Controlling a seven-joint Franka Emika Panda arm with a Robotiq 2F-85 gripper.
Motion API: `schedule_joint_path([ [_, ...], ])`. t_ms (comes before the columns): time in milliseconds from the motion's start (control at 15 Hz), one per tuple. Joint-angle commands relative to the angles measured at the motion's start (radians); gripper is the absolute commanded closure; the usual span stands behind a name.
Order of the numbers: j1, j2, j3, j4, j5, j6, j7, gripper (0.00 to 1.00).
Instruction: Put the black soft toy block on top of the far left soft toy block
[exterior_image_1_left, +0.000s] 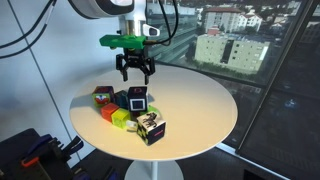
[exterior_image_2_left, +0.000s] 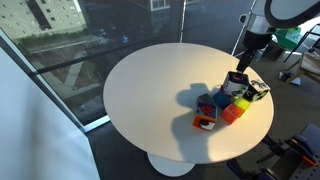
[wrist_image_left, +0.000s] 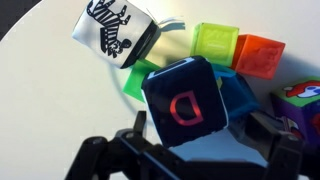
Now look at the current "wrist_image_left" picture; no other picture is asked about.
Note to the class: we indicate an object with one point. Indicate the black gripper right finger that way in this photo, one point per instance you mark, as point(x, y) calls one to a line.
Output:
point(280, 150)

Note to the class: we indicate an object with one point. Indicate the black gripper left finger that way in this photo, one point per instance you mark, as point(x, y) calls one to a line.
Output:
point(110, 156)

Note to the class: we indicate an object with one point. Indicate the black soft toy block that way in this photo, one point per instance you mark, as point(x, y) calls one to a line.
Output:
point(183, 106)

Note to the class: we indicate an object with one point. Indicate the multicoloured soft toy block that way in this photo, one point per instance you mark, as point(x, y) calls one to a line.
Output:
point(296, 106)

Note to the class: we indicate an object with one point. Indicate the blue plastic block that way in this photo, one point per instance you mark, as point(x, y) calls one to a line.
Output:
point(238, 95)

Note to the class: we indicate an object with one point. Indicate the green plastic block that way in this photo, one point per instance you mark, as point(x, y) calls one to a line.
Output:
point(135, 81)

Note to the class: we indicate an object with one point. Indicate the orange plastic block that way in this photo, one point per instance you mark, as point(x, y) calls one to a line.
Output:
point(258, 56)

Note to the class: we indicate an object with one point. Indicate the yellow-green plastic block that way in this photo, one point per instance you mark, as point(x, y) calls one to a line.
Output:
point(215, 43)

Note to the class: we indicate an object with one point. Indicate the zebra print soft toy block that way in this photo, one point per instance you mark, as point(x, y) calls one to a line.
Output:
point(106, 30)

